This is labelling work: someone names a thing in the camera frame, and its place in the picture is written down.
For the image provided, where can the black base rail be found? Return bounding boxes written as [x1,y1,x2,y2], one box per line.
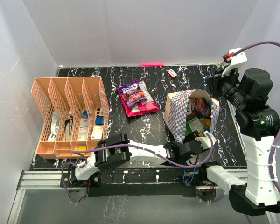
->
[60,166,223,201]

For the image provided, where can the red white box in organizer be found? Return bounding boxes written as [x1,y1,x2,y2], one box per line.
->
[91,125,103,140]

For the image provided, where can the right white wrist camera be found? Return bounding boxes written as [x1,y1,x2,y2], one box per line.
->
[221,48,247,77]

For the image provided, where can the pink tape strip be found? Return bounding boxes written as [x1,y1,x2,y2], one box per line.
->
[141,62,164,67]

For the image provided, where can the blue checkered paper bag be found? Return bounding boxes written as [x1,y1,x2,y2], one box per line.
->
[164,76,221,185]

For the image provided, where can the orange plastic desk organizer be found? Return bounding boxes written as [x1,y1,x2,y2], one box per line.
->
[31,76,110,159]

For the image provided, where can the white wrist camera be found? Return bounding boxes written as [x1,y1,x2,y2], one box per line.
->
[221,48,247,77]
[195,131,217,150]

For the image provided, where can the yellow sponge block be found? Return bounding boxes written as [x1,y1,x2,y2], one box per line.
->
[78,145,87,155]

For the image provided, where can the green snack packet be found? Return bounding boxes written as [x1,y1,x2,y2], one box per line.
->
[185,115,204,136]

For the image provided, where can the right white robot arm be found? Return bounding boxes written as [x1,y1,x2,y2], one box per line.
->
[198,68,280,216]

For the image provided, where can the red white small box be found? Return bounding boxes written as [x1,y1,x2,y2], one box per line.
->
[167,69,177,78]

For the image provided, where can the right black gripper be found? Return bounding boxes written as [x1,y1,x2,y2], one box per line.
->
[205,66,248,109]

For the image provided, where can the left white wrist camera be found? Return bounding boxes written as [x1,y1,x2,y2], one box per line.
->
[195,131,217,150]

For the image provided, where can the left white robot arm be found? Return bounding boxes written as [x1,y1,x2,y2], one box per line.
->
[64,132,209,187]

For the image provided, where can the blue small block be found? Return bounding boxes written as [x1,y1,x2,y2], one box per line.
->
[95,116,104,125]

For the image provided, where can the purple candy bag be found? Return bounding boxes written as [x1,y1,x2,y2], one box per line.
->
[117,81,147,109]

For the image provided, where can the pink chips bag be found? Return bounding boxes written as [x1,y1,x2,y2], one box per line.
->
[117,81,159,117]

